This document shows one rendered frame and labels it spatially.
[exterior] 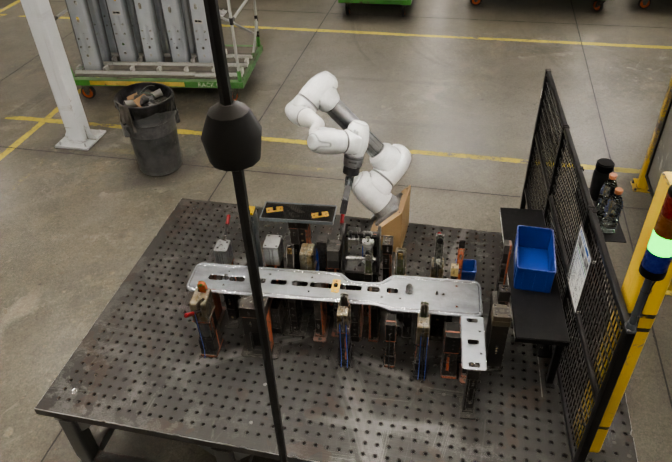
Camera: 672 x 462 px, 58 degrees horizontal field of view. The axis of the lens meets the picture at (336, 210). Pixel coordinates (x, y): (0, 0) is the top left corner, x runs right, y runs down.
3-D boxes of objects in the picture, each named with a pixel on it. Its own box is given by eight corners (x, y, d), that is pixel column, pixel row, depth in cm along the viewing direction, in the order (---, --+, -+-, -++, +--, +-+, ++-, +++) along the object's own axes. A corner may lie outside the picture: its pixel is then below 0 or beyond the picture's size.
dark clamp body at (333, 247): (324, 309, 314) (321, 253, 290) (328, 290, 324) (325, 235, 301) (345, 310, 312) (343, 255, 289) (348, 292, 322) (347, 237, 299)
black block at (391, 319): (380, 370, 281) (381, 328, 264) (382, 352, 290) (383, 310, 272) (398, 372, 280) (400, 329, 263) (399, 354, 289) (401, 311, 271)
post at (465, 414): (459, 418, 260) (466, 375, 243) (459, 396, 269) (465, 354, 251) (475, 419, 259) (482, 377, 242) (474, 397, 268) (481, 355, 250)
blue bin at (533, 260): (513, 288, 274) (517, 267, 266) (513, 245, 298) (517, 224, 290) (551, 293, 271) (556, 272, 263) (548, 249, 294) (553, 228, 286)
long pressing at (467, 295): (182, 294, 284) (181, 292, 283) (197, 262, 302) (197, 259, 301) (483, 318, 266) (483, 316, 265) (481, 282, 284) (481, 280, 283)
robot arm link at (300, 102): (290, 117, 307) (308, 97, 308) (274, 109, 321) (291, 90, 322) (306, 133, 315) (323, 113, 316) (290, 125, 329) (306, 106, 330)
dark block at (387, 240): (381, 306, 313) (382, 244, 288) (382, 296, 319) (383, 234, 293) (390, 306, 313) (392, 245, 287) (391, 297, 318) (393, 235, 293)
